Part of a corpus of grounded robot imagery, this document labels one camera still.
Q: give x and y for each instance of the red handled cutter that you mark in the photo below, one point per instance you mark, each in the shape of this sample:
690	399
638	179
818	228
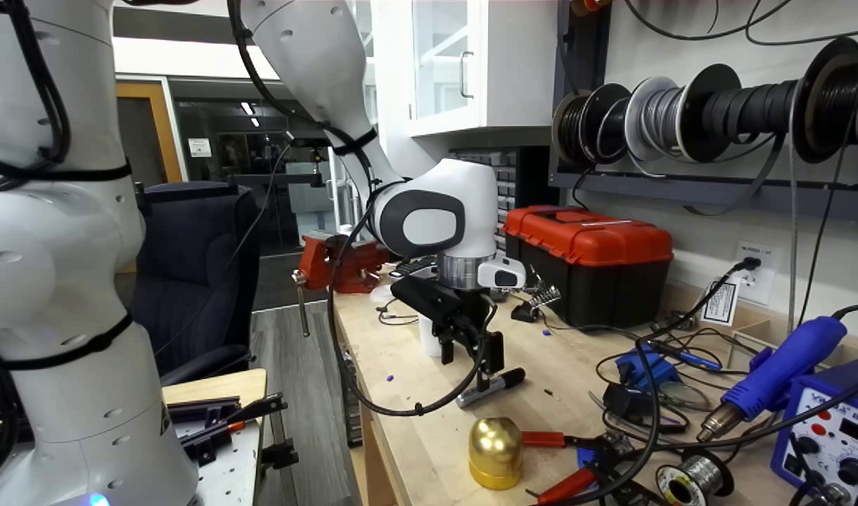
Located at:
570	488

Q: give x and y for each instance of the small parts drawer cabinet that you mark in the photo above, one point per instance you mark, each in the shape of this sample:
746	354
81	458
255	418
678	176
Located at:
505	182

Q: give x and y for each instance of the black wire spool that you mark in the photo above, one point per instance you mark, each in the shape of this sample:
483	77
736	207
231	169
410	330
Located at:
716	112
588	124
826	106

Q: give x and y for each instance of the white cup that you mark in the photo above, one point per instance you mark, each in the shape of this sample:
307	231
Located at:
432	344

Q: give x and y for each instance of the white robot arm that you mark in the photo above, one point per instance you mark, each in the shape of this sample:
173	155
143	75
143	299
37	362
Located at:
78	370

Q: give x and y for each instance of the black wire spool right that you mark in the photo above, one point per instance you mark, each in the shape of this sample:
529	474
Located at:
826	106

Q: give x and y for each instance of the grey black marker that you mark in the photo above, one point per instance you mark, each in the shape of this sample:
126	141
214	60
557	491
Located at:
500	384

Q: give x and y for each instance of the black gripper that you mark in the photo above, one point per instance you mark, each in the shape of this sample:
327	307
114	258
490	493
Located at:
459	320

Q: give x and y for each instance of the helping hands soldering stand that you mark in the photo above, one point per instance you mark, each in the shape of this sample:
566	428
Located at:
532	307

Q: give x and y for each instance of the solder wire spool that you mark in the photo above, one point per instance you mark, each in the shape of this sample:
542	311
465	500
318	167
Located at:
692	481

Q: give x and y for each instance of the white wall cabinet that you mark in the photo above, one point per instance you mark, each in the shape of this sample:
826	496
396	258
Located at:
480	63

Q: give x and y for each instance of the white wall power outlet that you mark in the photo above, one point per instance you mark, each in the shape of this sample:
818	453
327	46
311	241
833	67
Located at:
759	280

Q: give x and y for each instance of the dark blue office chair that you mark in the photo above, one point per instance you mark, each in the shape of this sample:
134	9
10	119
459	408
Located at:
197	278

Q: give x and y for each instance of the white wire spool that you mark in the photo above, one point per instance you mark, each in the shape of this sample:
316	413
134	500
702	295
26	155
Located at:
653	119

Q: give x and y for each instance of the blue plastic connector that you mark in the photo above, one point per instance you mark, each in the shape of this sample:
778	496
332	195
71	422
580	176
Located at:
646	370

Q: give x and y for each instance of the black wire spool left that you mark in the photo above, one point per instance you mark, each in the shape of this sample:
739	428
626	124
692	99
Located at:
588	124

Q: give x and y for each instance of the blue soldering station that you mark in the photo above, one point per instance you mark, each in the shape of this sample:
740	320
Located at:
823	452

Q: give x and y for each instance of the black wire spool middle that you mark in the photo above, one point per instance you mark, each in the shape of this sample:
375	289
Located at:
716	112

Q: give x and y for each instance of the red bench vise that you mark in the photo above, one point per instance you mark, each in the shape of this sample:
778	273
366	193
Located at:
341	265

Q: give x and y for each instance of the gold bell dome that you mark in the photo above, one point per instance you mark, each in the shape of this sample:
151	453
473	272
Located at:
494	453

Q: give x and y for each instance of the red black toolbox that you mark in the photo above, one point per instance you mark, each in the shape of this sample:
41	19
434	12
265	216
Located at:
609	272

